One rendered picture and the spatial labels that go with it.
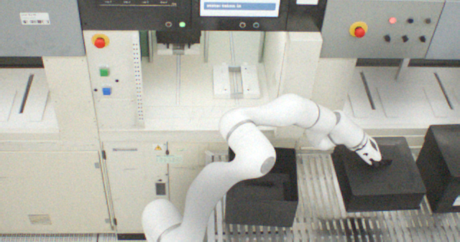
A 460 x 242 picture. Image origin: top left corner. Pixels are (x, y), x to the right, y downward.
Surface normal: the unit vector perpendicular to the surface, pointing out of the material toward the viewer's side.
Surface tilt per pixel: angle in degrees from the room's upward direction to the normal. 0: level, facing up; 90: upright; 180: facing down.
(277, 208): 90
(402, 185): 0
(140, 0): 90
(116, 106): 90
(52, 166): 90
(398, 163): 0
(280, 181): 0
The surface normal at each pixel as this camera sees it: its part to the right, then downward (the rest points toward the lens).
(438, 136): 0.05, -0.71
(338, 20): 0.05, 0.70
